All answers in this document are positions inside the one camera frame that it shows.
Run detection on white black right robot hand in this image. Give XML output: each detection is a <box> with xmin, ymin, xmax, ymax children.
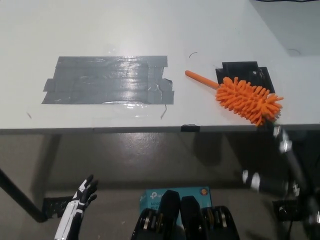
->
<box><xmin>241</xmin><ymin>124</ymin><xmax>308</xmax><ymax>199</ymax></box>

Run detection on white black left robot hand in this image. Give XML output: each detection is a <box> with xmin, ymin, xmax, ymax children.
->
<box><xmin>54</xmin><ymin>174</ymin><xmax>100</xmax><ymax>240</ymax></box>

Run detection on orange microfibre duster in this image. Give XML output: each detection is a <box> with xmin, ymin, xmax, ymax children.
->
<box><xmin>184</xmin><ymin>70</ymin><xmax>285</xmax><ymax>128</ymax></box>

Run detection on black floor tape patch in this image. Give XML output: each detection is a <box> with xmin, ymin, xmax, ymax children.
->
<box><xmin>42</xmin><ymin>196</ymin><xmax>74</xmax><ymax>219</ymax></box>

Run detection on black table leg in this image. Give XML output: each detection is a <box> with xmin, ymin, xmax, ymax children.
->
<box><xmin>0</xmin><ymin>168</ymin><xmax>48</xmax><ymax>224</ymax></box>

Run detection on teal router box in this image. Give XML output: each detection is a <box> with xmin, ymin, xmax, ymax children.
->
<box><xmin>139</xmin><ymin>186</ymin><xmax>213</xmax><ymax>226</ymax></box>

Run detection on small black tape strip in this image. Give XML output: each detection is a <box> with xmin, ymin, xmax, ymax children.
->
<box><xmin>180</xmin><ymin>123</ymin><xmax>201</xmax><ymax>133</ymax></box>

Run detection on grey duct tape patch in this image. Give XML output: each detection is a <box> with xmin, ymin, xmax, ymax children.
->
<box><xmin>41</xmin><ymin>55</ymin><xmax>175</xmax><ymax>106</ymax></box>

